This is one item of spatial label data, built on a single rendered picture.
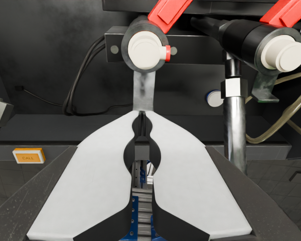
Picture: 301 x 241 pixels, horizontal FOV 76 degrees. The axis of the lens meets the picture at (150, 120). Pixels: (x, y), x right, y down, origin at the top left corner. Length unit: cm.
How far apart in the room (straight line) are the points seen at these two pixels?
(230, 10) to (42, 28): 34
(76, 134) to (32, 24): 23
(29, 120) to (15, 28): 19
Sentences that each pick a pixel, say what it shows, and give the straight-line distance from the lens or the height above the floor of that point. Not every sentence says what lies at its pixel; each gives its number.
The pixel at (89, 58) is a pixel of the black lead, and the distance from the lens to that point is 28.
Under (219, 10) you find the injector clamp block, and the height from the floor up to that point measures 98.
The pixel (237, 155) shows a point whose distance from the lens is 18.
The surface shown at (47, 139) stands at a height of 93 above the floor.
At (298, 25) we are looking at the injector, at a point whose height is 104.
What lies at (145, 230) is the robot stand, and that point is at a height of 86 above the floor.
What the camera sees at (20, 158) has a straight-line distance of 46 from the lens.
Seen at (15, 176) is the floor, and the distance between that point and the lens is 217.
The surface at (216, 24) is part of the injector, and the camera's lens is 23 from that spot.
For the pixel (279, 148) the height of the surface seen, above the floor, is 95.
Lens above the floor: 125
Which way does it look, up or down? 58 degrees down
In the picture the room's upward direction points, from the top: 176 degrees clockwise
